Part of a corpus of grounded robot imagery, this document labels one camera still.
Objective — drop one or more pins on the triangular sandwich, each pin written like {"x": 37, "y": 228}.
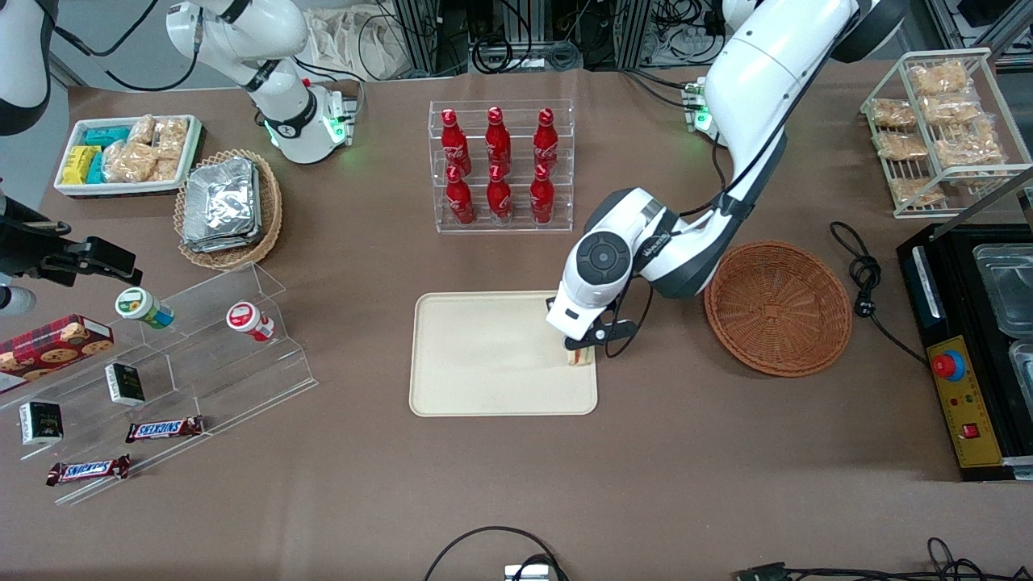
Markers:
{"x": 579, "y": 358}

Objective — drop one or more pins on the yellow snack packet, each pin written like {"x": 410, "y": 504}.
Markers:
{"x": 79, "y": 165}

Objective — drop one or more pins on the red cookie box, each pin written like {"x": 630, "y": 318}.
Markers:
{"x": 48, "y": 349}

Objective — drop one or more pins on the cream plastic tray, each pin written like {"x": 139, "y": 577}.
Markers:
{"x": 484, "y": 355}

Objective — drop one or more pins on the green lid snack cup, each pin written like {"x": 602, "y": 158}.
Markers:
{"x": 141, "y": 307}

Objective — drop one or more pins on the white rectangular snack bin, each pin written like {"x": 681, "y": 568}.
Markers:
{"x": 73, "y": 187}

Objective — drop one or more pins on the white cloth bag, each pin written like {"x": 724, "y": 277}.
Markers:
{"x": 355, "y": 40}

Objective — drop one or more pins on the red lid snack cup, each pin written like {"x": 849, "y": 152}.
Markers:
{"x": 246, "y": 319}

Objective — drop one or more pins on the small clear plastic container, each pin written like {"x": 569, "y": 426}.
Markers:
{"x": 1023, "y": 371}

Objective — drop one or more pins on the bagged fried snack pack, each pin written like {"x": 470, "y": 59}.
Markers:
{"x": 968, "y": 150}
{"x": 902, "y": 146}
{"x": 892, "y": 114}
{"x": 938, "y": 78}
{"x": 916, "y": 190}
{"x": 952, "y": 108}

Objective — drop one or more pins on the silver device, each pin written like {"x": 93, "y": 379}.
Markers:
{"x": 529, "y": 573}

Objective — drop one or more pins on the aluminium frame post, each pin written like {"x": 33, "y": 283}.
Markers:
{"x": 633, "y": 32}
{"x": 418, "y": 32}

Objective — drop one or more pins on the clear bagged rice cracker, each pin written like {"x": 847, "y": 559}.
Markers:
{"x": 142, "y": 129}
{"x": 171, "y": 139}
{"x": 129, "y": 161}
{"x": 165, "y": 170}

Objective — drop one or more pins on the red emergency stop button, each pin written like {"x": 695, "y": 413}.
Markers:
{"x": 948, "y": 365}

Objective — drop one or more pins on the black left camera mount bracket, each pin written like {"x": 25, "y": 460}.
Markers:
{"x": 617, "y": 329}

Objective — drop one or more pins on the oval light wicker basket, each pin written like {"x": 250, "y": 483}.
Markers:
{"x": 270, "y": 210}

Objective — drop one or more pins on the grey metal bar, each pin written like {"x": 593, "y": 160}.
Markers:
{"x": 989, "y": 195}

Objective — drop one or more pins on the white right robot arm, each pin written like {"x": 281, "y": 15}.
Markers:
{"x": 242, "y": 32}

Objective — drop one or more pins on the round brown wicker basket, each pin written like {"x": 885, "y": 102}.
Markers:
{"x": 779, "y": 311}

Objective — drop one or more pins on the silver foil packet stack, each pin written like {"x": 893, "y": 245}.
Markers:
{"x": 222, "y": 206}

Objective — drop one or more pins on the clear acrylic stepped display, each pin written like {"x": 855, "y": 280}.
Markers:
{"x": 234, "y": 379}

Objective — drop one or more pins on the large clear plastic container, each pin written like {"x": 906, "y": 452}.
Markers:
{"x": 1009, "y": 298}

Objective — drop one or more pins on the red cola bottle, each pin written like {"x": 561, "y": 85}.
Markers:
{"x": 498, "y": 139}
{"x": 499, "y": 198}
{"x": 546, "y": 140}
{"x": 460, "y": 200}
{"x": 541, "y": 198}
{"x": 452, "y": 144}

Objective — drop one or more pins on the black appliance base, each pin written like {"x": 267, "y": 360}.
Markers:
{"x": 952, "y": 274}

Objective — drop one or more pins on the Snickers chocolate bar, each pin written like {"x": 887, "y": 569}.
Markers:
{"x": 87, "y": 470}
{"x": 164, "y": 428}

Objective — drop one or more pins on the small black box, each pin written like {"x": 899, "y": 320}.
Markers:
{"x": 125, "y": 384}
{"x": 40, "y": 423}

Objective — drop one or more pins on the small teal snack packet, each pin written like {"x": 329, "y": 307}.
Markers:
{"x": 97, "y": 169}

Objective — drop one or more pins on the large teal snack packet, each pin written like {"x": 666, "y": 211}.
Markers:
{"x": 105, "y": 135}

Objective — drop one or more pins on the yellow control panel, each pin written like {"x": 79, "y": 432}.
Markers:
{"x": 972, "y": 411}

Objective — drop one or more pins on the clear acrylic bottle rack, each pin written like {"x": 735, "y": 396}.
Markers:
{"x": 565, "y": 161}

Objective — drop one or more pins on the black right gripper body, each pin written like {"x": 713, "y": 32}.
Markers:
{"x": 26, "y": 250}

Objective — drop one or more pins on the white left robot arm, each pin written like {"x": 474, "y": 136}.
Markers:
{"x": 759, "y": 73}

